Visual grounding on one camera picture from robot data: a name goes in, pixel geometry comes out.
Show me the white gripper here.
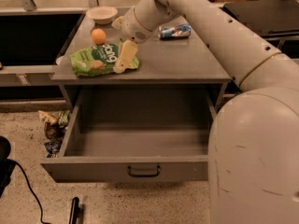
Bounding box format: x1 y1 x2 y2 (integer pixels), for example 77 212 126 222
111 0 178 74

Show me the green rice chip bag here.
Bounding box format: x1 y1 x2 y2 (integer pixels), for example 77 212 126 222
68 41 140 77

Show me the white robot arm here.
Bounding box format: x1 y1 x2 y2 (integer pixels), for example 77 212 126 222
112 0 299 224

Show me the grey open top drawer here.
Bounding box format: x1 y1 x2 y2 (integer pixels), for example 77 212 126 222
42 88 215 182

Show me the orange fruit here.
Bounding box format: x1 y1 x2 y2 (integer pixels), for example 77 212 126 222
91 29 107 45

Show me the white bowl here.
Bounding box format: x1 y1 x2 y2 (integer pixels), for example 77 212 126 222
86 7 118 25

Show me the grey cabinet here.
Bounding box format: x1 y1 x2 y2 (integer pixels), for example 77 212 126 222
52 17 231 106

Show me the blue silver soda can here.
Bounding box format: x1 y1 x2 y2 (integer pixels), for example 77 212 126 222
158 23 192 40

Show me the pile of snack bags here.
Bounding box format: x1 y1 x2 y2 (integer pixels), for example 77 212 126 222
38 110 71 158

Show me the black device at left edge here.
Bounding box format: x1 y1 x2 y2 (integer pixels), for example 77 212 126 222
0 136 16 198

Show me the black bar on floor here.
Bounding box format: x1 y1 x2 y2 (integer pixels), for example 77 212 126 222
68 197 80 224

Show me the black drawer handle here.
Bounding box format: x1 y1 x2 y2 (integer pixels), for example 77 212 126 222
127 165 161 178

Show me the black cable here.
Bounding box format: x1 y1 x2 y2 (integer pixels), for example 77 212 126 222
12 161 51 224

